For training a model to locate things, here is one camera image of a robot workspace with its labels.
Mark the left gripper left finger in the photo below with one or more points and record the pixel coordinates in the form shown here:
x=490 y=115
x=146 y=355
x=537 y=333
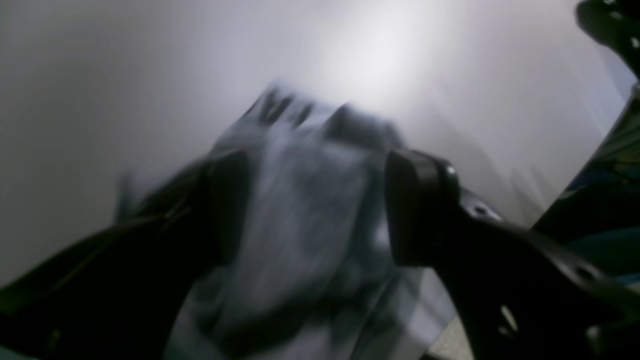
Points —
x=116 y=295

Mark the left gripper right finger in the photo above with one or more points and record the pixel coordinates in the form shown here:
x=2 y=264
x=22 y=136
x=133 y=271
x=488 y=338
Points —
x=519 y=295

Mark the grey T-shirt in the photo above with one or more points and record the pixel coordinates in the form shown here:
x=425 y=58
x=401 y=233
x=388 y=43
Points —
x=312 y=276

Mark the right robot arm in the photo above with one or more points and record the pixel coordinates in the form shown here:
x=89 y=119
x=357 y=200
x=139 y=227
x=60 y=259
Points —
x=614 y=24

